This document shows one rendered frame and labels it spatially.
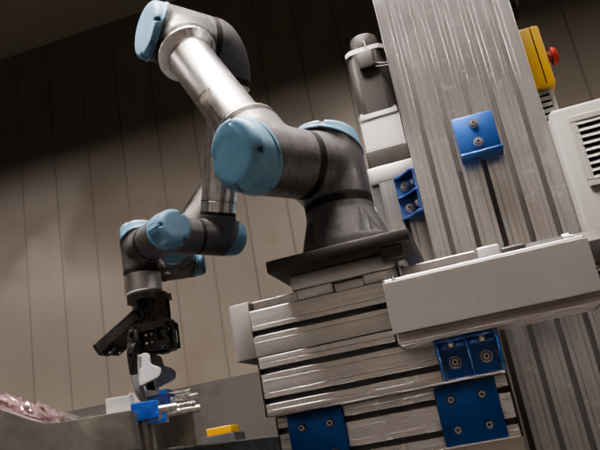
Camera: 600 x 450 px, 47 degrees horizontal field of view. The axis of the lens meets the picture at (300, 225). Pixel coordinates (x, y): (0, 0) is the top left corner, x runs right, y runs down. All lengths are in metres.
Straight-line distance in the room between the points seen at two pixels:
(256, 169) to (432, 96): 0.44
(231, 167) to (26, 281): 2.78
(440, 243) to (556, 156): 0.25
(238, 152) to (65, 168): 2.80
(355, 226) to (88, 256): 2.62
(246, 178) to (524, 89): 0.56
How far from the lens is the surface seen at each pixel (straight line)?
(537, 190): 1.27
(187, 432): 1.53
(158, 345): 1.37
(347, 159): 1.13
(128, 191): 3.57
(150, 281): 1.41
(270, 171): 1.04
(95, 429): 1.05
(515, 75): 1.35
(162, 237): 1.32
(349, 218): 1.09
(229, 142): 1.07
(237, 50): 1.44
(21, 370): 3.70
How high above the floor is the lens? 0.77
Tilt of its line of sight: 17 degrees up
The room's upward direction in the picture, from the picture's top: 10 degrees counter-clockwise
